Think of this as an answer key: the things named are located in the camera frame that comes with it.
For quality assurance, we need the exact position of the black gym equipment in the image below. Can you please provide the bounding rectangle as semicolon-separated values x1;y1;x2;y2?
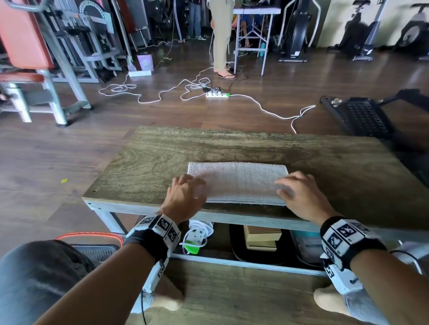
327;0;389;62

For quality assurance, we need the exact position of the orange padded gym machine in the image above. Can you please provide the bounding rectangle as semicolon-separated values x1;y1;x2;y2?
0;0;94;128

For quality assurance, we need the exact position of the grey towel striped border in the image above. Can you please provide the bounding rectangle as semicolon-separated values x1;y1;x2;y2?
187;162;290;206

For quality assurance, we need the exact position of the white green socket adapter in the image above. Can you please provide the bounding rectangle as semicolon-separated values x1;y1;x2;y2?
179;219;215;256

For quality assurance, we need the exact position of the tangled white cable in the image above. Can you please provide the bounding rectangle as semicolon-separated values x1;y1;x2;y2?
180;67;215;101

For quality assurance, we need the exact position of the person's left hand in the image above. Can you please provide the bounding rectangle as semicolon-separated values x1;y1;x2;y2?
157;174;208;224

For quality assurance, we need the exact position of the grey weight machine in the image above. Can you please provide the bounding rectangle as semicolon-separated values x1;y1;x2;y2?
43;0;123;83

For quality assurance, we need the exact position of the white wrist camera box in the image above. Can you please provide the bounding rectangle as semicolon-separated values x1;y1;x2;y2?
142;258;170;295
320;253;364;295

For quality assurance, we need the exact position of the black elliptical trainer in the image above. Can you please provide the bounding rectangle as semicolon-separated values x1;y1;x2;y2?
277;0;322;63

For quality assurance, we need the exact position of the black basket orange rim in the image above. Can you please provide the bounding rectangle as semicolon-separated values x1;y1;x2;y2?
55;232;125;263

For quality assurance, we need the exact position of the person's right foot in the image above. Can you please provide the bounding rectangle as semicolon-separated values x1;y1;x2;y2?
313;284;353;317

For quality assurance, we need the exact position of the looped white cable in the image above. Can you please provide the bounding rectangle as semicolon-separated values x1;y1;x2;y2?
99;75;188;104

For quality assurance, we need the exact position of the thin black cable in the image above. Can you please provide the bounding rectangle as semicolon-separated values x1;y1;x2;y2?
227;60;248;91

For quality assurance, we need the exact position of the grey machine red pad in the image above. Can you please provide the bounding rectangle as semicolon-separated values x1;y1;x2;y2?
110;0;151;51

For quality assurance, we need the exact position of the plain cardboard box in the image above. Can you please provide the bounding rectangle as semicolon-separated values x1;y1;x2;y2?
243;225;283;252

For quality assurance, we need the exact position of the low wooden table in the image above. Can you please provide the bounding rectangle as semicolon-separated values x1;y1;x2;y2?
82;197;429;279

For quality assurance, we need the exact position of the black exercise bike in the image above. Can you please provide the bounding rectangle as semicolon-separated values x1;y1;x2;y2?
394;3;429;61

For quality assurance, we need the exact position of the white folding table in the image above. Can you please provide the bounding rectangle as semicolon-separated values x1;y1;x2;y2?
232;6;282;77

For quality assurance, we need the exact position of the black perforated platform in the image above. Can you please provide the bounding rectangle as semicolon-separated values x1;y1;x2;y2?
319;88;429;151

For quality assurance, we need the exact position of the long white cable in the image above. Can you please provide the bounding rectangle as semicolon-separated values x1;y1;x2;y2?
229;94;317;134

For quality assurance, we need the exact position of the person's left forearm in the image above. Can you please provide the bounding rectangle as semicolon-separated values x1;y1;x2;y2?
33;242;156;325

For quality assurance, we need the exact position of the person's left leg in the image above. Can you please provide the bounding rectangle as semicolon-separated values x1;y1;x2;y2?
0;239;98;325

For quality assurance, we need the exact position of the person's right hand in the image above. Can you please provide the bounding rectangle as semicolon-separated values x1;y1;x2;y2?
274;171;342;227

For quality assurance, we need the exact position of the purple waste bin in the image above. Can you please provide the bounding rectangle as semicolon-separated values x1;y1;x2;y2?
136;52;155;72

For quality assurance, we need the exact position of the person's right forearm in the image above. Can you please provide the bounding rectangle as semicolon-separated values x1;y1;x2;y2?
350;249;429;325

